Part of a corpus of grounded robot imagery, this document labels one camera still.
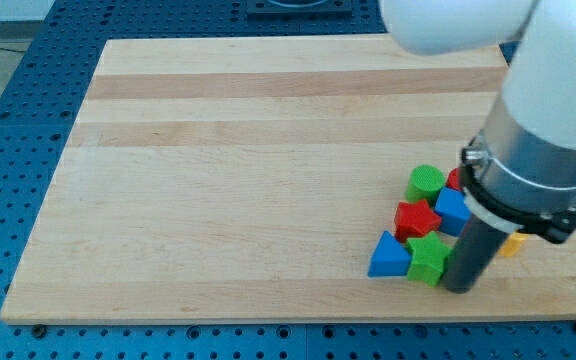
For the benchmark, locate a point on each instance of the yellow block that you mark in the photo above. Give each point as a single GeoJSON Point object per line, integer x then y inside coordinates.
{"type": "Point", "coordinates": [513, 244]}

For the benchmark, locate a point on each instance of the blue triangle block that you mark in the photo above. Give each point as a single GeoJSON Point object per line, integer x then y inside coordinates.
{"type": "Point", "coordinates": [389, 258]}

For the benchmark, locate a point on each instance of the red block behind arm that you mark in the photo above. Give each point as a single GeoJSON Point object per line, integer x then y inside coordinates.
{"type": "Point", "coordinates": [453, 181]}

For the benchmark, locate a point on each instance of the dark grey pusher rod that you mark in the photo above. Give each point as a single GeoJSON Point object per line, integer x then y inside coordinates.
{"type": "Point", "coordinates": [475, 248]}

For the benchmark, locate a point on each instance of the blue cube block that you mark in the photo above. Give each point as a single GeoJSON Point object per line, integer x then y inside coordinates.
{"type": "Point", "coordinates": [451, 207]}

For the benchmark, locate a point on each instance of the green cylinder block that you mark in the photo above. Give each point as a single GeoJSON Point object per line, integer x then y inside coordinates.
{"type": "Point", "coordinates": [425, 183]}

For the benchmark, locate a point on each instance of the red star block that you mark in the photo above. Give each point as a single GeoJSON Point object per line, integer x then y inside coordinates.
{"type": "Point", "coordinates": [414, 220]}

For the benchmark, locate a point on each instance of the light wooden board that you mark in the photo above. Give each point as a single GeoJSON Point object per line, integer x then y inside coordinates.
{"type": "Point", "coordinates": [247, 180]}

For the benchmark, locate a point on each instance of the green star block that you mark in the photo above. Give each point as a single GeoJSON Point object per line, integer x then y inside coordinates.
{"type": "Point", "coordinates": [428, 254]}

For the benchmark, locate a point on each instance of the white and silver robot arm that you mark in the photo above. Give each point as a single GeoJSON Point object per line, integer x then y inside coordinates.
{"type": "Point", "coordinates": [519, 171]}

